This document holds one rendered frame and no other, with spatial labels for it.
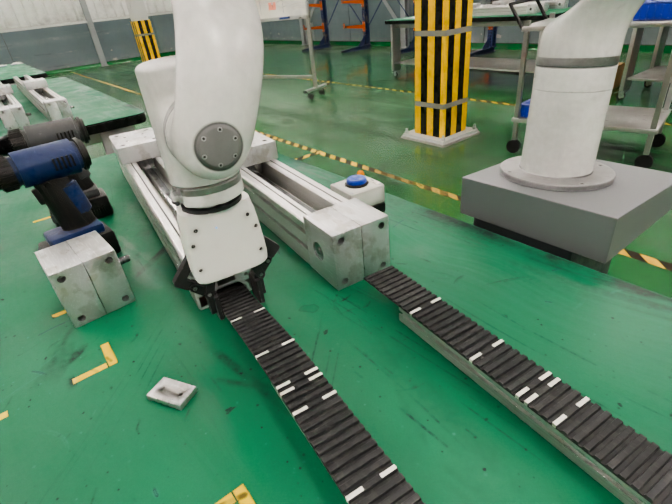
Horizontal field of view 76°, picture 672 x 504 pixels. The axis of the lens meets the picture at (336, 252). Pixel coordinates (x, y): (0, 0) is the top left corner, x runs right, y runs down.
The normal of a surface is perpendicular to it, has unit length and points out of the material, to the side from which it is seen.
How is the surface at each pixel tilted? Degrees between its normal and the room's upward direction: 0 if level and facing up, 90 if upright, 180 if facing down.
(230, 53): 70
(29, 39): 90
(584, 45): 86
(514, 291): 0
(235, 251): 88
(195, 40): 60
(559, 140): 86
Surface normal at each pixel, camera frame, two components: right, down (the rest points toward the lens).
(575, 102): -0.29, 0.46
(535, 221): -0.79, 0.38
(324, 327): -0.10, -0.85
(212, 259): 0.52, 0.38
